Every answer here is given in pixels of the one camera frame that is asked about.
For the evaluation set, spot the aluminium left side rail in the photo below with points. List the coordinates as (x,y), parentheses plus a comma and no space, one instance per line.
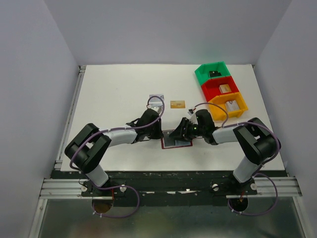
(58,160)

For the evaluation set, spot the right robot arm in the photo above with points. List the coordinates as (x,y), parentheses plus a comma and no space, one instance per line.
(257,142)

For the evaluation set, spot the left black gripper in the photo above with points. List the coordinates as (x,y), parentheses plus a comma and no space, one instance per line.
(158,134)

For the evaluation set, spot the white box in yellow bin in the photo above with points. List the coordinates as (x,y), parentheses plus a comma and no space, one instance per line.
(232,106)

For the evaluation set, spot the black credit card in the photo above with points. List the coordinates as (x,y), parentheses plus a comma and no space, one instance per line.
(168,141)

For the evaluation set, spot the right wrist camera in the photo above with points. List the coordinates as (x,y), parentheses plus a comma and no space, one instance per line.
(192,116)

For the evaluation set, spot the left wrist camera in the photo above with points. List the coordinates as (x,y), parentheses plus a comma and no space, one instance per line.
(155,108)

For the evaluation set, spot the green plastic bin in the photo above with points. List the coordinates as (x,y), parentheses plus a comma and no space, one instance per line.
(202,72)

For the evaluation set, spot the aluminium rail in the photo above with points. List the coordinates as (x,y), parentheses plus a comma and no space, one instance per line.
(262,187)
(58,160)

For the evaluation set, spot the aluminium front rail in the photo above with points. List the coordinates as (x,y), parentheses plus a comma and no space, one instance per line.
(262,187)

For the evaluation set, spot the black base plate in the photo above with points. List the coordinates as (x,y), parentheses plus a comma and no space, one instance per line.
(184,188)

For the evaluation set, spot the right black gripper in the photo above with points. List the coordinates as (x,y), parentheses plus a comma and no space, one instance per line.
(181,134)

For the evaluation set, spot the black item in green bin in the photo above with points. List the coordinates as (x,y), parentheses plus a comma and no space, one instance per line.
(213,74)

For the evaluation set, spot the red plastic bin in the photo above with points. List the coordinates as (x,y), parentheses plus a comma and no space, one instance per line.
(210,88)

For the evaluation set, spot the tan box in red bin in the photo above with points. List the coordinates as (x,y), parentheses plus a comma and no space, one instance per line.
(224,88)

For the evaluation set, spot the white VIP card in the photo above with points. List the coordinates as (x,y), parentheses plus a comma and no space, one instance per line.
(156,96)

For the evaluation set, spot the gold credit card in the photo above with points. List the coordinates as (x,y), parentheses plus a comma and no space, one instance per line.
(177,104)

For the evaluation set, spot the yellow plastic bin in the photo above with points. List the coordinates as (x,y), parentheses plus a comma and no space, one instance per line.
(220,115)

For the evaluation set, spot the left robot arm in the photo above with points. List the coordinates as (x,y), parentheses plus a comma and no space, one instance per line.
(88,147)

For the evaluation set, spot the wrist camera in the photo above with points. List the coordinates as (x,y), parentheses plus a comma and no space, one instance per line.
(155,108)
(192,116)

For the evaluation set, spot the red leather card holder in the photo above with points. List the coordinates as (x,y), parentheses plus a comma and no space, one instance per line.
(179,144)

